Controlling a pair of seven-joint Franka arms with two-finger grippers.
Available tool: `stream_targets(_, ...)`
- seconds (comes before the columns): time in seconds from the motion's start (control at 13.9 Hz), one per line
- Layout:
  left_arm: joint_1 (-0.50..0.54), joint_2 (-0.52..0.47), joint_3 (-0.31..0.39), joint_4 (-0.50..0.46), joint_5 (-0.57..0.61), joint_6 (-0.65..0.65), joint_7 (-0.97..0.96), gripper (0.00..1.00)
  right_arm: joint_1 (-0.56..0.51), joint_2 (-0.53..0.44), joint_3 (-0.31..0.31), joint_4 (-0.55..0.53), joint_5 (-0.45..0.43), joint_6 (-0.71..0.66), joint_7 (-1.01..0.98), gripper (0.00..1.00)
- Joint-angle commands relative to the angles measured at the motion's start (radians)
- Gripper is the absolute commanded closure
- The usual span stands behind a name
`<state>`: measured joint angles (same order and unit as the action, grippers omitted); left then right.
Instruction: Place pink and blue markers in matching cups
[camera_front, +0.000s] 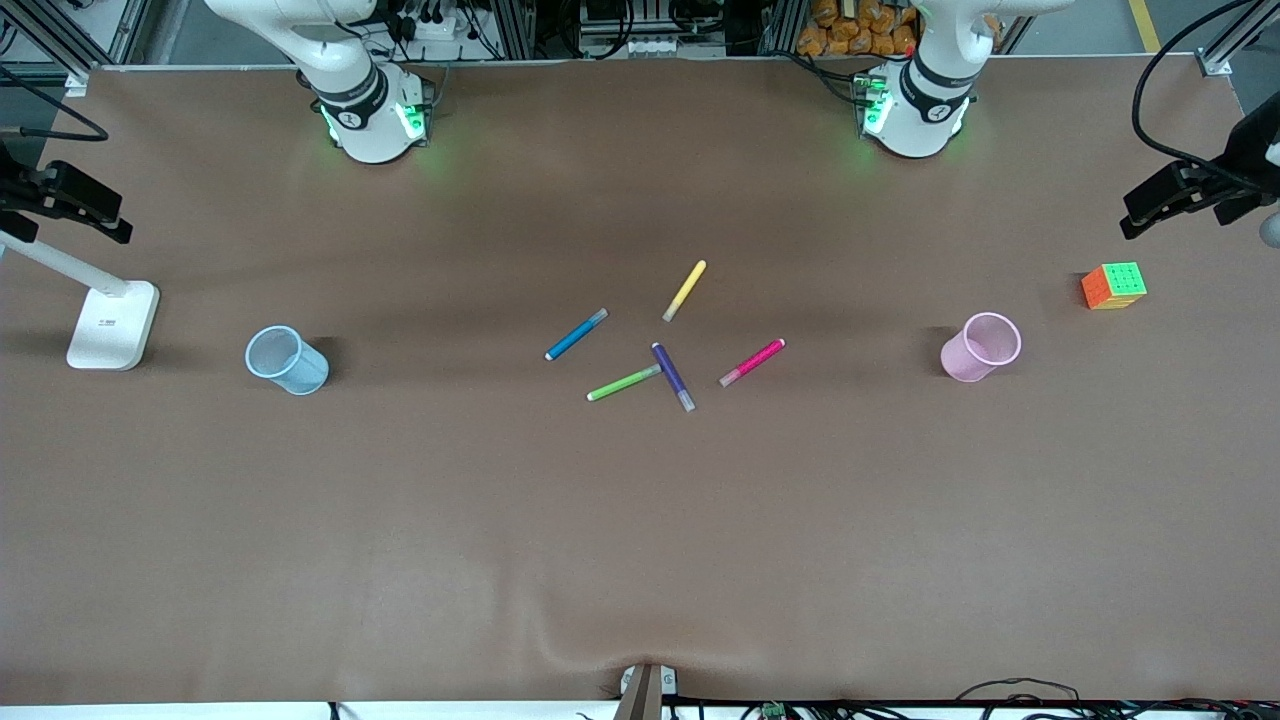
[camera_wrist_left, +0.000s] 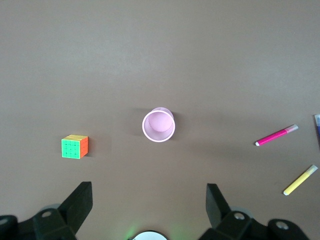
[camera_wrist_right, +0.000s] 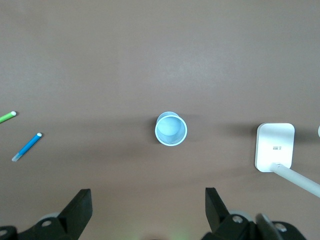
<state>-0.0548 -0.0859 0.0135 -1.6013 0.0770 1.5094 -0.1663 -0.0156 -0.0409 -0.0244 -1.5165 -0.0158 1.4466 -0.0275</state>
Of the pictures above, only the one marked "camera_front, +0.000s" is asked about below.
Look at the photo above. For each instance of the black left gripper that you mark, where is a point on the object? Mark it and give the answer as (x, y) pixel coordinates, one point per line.
(1246, 152)

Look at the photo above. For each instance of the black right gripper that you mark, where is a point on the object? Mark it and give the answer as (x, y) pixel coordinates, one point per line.
(12, 189)

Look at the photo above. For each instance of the pink marker pen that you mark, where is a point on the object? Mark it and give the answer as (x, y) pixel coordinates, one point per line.
(755, 360)

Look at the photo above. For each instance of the blue marker pen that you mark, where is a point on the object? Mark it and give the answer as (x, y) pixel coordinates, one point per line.
(575, 336)

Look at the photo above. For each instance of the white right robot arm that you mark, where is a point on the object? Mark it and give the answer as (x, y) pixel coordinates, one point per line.
(372, 140)

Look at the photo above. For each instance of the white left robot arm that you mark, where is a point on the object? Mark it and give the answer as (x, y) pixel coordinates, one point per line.
(915, 125)

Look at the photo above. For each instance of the colourful puzzle cube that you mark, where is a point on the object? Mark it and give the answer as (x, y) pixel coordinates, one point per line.
(1115, 285)

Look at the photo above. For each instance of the white desk lamp stand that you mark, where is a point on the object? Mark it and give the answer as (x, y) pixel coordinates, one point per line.
(110, 330)

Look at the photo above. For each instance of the pink mesh cup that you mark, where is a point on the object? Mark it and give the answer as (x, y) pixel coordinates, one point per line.
(960, 360)

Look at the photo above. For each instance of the blue mesh cup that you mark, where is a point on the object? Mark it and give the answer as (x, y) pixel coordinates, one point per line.
(305, 372)

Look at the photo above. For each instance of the orange snack packets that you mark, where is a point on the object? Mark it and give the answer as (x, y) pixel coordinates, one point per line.
(850, 30)

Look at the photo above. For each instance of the white power strip with plugs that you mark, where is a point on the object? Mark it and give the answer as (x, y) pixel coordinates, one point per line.
(455, 30)

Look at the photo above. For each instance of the yellow marker pen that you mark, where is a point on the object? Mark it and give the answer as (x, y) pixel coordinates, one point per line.
(685, 290)

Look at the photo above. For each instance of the purple marker pen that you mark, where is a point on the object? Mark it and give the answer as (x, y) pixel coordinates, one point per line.
(668, 370)

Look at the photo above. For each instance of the small white power strip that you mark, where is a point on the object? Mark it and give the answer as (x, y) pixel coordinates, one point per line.
(650, 47)

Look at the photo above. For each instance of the green marker pen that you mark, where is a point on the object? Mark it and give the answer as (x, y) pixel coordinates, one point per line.
(620, 384)

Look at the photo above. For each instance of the brown table cover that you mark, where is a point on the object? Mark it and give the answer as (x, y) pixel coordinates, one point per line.
(640, 550)

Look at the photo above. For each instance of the green terminal connector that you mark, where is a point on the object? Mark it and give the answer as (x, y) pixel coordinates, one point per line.
(772, 711)

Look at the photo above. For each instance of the aluminium frame with bracket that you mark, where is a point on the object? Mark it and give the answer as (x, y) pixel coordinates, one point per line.
(1215, 62)
(77, 84)

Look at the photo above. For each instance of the aluminium frame post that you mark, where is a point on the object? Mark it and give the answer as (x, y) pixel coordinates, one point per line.
(783, 25)
(515, 30)

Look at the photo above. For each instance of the grey camera pole mount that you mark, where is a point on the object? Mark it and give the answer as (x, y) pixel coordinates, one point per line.
(645, 700)

